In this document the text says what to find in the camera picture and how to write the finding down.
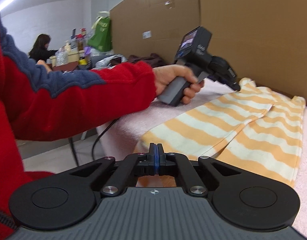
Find person's left hand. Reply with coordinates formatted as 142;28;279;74
152;64;205;105

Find person's left forearm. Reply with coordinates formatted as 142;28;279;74
51;61;158;136

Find black cable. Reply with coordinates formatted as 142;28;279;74
92;119;119;162

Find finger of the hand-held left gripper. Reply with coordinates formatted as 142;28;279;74
227;80;241;92

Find green bag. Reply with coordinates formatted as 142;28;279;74
87;11;113;53

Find large cardboard box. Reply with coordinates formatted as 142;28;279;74
197;0;307;109

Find pink towel blanket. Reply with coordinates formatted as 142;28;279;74
96;77;307;235

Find orange white striped shirt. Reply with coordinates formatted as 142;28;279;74
135;77;306;188

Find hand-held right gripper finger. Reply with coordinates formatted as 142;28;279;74
156;143;241;197
67;142;157;197

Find silver foil bag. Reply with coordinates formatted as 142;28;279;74
95;54;128;70

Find dark brown cloth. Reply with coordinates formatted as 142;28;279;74
127;53;165;68

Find operator in red fleece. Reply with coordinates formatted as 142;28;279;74
0;0;106;239

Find wide cardboard box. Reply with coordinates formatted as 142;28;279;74
109;0;201;67

